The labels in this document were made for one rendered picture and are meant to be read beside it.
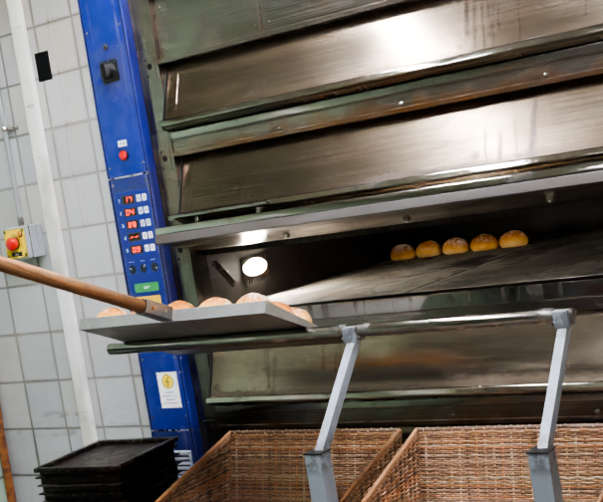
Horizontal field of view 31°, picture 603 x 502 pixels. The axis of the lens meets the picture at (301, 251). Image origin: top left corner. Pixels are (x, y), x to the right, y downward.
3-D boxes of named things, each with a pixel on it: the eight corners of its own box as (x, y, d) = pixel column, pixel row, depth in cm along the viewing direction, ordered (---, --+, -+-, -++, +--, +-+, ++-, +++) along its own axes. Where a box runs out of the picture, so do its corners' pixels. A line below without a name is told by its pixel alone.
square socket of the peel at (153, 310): (146, 313, 243) (148, 298, 244) (134, 314, 245) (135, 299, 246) (172, 321, 250) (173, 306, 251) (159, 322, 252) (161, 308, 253)
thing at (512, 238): (497, 249, 370) (494, 233, 370) (502, 247, 376) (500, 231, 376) (525, 246, 366) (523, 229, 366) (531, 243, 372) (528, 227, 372)
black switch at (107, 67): (104, 84, 314) (97, 46, 313) (120, 80, 311) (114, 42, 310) (95, 84, 311) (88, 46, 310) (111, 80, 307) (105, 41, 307)
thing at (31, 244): (24, 258, 344) (18, 226, 344) (47, 255, 339) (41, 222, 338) (6, 261, 338) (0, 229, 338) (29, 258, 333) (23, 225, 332)
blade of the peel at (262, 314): (265, 313, 236) (265, 300, 237) (79, 330, 266) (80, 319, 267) (351, 343, 265) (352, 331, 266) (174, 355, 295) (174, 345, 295)
